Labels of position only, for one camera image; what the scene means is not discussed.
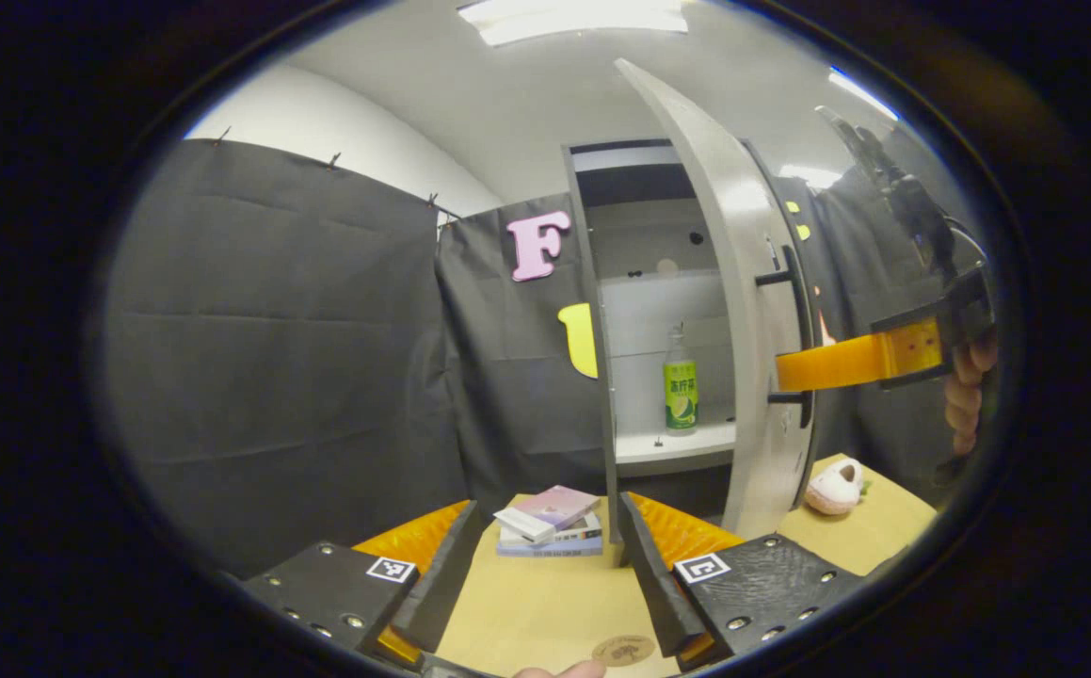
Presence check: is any green label bottle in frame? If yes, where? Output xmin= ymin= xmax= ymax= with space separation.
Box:
xmin=663 ymin=323 xmax=699 ymax=436

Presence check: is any narrow ceiling light strip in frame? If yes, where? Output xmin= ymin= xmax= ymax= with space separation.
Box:
xmin=827 ymin=66 xmax=901 ymax=121

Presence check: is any black backdrop cloth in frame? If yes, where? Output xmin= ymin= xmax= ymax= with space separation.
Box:
xmin=98 ymin=137 xmax=988 ymax=580

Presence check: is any grey cabinet door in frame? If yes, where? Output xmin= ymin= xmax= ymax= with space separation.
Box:
xmin=614 ymin=58 xmax=824 ymax=542

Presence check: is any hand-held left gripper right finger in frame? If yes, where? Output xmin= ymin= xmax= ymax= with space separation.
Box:
xmin=618 ymin=492 xmax=866 ymax=673

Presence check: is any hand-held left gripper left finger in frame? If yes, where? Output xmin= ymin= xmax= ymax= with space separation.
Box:
xmin=242 ymin=499 xmax=485 ymax=674

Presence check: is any dark grey cabinet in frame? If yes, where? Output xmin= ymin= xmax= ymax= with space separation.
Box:
xmin=561 ymin=139 xmax=772 ymax=566

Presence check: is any small white box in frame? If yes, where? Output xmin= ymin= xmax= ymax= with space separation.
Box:
xmin=493 ymin=506 xmax=557 ymax=544

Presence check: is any round wooden coaster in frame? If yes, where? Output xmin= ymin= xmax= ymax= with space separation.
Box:
xmin=591 ymin=634 xmax=657 ymax=669

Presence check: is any large ceiling light panel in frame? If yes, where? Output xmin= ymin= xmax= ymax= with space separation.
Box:
xmin=457 ymin=0 xmax=690 ymax=48

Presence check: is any white cabinet shelf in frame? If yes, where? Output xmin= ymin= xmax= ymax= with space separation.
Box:
xmin=616 ymin=421 xmax=737 ymax=469

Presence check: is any small ceiling light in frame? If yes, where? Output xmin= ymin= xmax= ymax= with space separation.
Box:
xmin=778 ymin=165 xmax=844 ymax=189

